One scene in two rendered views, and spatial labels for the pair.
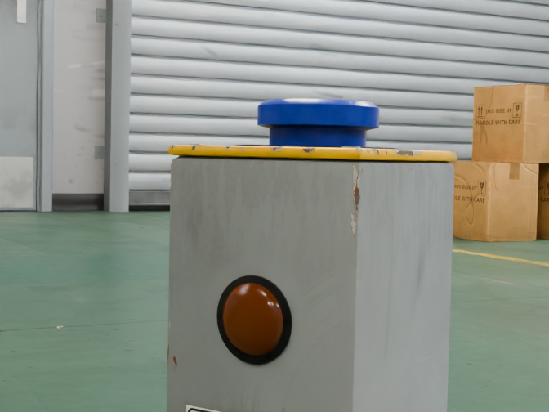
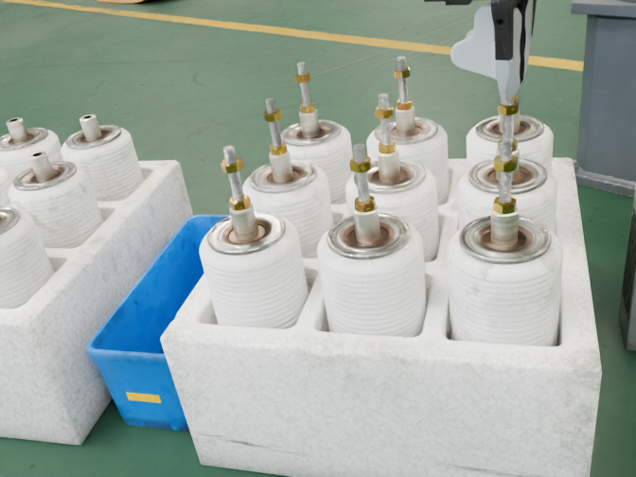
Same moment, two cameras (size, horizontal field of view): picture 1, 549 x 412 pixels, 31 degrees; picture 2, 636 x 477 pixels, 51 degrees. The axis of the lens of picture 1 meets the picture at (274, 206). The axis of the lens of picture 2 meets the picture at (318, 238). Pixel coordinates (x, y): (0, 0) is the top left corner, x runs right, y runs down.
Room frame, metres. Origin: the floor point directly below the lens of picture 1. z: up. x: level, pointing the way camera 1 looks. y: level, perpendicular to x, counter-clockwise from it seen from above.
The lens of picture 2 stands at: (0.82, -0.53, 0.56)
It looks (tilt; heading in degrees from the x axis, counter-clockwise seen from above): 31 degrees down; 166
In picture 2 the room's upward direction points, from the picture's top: 9 degrees counter-clockwise
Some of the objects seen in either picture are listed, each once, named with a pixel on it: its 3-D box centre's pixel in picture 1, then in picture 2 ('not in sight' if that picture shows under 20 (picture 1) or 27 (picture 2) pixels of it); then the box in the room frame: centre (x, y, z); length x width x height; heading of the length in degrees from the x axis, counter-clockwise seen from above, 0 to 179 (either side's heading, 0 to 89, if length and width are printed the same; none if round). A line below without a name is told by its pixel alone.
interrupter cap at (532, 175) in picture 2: not in sight; (506, 176); (0.30, -0.20, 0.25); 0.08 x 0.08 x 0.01
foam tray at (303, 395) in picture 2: not in sight; (399, 300); (0.23, -0.30, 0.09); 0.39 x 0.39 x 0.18; 57
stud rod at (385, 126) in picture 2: not in sight; (385, 131); (0.23, -0.30, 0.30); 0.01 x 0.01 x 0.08
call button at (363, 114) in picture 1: (318, 132); not in sight; (0.33, -0.01, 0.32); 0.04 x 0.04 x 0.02
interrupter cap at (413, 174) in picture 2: not in sight; (389, 176); (0.23, -0.30, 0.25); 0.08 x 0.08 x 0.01
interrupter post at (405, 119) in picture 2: not in sight; (405, 121); (0.13, -0.23, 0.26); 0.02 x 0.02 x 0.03
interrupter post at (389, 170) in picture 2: not in sight; (388, 165); (0.23, -0.30, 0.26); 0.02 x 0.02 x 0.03
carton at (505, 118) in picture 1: (520, 124); not in sight; (3.96, -0.97, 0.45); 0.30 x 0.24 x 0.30; 30
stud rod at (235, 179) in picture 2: not in sight; (236, 185); (0.27, -0.46, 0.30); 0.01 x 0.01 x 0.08
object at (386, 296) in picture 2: not in sight; (377, 315); (0.33, -0.36, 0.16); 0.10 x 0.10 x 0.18
